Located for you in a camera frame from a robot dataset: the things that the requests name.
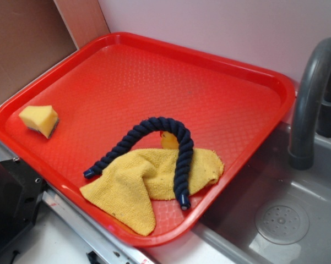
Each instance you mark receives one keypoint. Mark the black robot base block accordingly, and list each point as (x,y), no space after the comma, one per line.
(21,191)

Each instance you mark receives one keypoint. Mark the yellow rubber duck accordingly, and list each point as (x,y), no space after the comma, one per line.
(168,140)

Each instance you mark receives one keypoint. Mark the red plastic tray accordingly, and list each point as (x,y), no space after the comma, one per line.
(119,80)

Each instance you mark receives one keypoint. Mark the yellow microfiber cloth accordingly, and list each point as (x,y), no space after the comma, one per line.
(129,184)

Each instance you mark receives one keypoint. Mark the yellow sponge piece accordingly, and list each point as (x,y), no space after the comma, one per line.
(42,119)

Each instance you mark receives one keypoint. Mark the grey toy sink basin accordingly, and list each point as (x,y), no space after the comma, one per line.
(229,223)

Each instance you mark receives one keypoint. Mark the round sink drain cover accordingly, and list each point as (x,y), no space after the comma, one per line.
(281,222)

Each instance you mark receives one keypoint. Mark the grey toy faucet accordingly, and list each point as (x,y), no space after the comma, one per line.
(312,112)

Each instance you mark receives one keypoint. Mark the brown cardboard panel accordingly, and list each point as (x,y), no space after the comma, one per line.
(36,35)

